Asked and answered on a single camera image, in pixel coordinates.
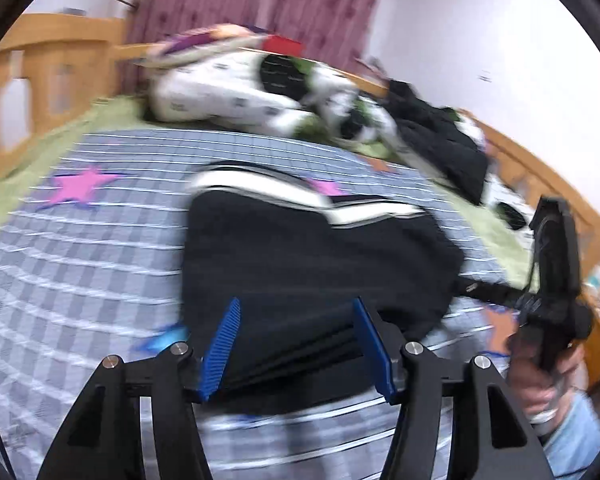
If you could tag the black padded jacket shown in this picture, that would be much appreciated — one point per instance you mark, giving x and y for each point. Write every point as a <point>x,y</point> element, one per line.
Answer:
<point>445,150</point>

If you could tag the person's right hand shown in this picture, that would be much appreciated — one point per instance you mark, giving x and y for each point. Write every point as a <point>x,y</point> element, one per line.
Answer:
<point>540,390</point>

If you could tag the white flower-print quilt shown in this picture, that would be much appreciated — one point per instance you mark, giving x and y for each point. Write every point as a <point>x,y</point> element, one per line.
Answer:
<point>215,90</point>

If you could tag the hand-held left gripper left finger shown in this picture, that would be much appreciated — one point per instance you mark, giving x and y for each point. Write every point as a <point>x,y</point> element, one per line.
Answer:
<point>220,355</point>

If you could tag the purple patterned pillow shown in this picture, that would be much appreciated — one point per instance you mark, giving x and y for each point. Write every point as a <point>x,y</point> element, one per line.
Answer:
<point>205,42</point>

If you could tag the checked star-print bedsheet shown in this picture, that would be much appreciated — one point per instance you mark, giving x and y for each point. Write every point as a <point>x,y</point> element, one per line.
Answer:
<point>80,270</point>

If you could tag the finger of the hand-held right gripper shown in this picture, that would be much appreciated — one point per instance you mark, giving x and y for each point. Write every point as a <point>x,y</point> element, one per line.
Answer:
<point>495,294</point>

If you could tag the black pants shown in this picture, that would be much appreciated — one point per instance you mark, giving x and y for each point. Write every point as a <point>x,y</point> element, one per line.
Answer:
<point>305,270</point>

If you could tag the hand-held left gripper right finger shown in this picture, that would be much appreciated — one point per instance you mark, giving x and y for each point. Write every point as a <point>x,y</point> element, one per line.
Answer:
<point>377,355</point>

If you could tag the person's right forearm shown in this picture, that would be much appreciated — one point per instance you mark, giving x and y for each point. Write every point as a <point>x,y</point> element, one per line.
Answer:
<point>575,440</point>

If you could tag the wooden bed frame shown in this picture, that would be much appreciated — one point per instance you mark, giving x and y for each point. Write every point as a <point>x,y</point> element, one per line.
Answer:
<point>45,35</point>

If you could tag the green blanket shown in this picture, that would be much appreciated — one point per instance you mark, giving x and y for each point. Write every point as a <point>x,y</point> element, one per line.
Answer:
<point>10,190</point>

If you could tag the white wall switch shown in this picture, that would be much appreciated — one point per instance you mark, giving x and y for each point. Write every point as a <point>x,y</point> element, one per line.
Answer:
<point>486,77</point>

